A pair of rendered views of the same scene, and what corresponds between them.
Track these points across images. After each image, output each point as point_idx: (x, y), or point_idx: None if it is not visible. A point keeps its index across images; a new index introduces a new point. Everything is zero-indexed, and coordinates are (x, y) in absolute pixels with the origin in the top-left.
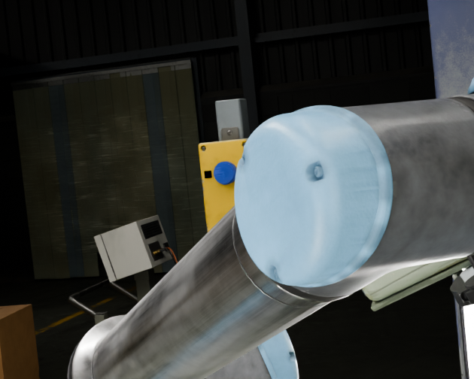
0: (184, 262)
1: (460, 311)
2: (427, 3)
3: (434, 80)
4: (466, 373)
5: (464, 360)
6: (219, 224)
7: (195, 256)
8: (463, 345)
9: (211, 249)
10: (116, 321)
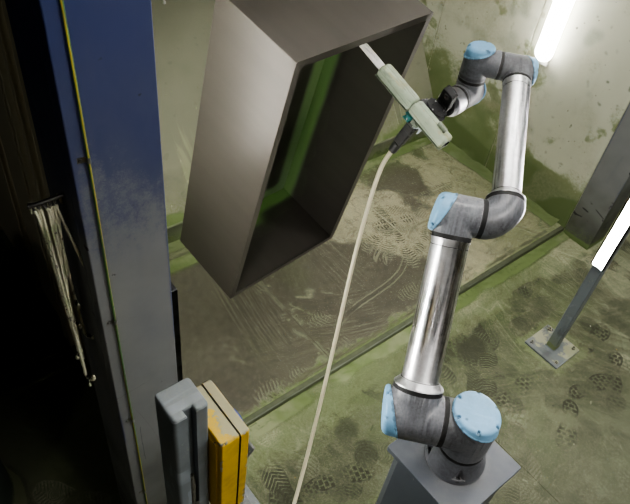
0: (527, 113)
1: (178, 313)
2: (159, 124)
3: (163, 183)
4: (180, 340)
5: (179, 335)
6: (528, 95)
7: (528, 107)
8: (179, 328)
9: (529, 99)
10: (513, 189)
